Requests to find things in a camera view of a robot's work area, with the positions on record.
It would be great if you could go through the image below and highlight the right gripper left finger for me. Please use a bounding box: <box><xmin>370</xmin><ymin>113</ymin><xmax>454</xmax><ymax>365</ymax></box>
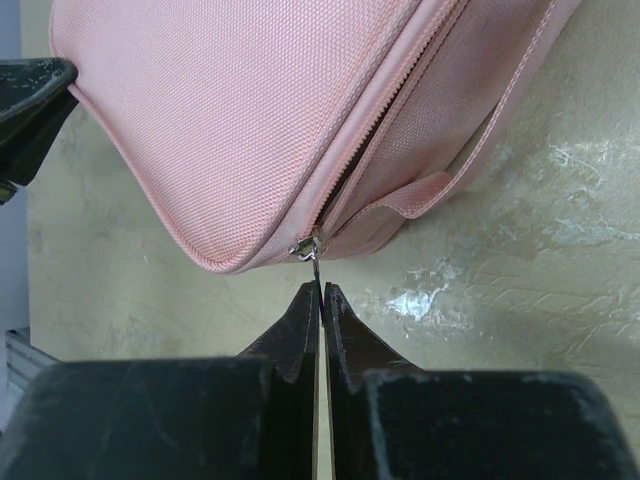
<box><xmin>238</xmin><ymin>281</ymin><xmax>320</xmax><ymax>384</ymax></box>

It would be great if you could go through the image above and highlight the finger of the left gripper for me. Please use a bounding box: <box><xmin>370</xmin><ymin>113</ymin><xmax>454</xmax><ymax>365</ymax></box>
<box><xmin>1</xmin><ymin>57</ymin><xmax>78</xmax><ymax>145</ymax></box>
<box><xmin>1</xmin><ymin>94</ymin><xmax>78</xmax><ymax>205</ymax></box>

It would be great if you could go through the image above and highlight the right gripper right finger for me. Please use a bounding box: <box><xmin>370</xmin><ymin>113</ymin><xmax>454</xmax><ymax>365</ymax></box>
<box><xmin>323</xmin><ymin>283</ymin><xmax>425</xmax><ymax>395</ymax></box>

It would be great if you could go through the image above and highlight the pink medicine kit case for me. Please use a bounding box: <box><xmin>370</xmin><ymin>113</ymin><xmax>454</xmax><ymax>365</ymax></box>
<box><xmin>49</xmin><ymin>1</ymin><xmax>576</xmax><ymax>273</ymax></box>

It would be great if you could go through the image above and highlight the aluminium front rail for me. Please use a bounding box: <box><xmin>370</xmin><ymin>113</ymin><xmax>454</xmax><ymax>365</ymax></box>
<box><xmin>5</xmin><ymin>327</ymin><xmax>58</xmax><ymax>392</ymax></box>

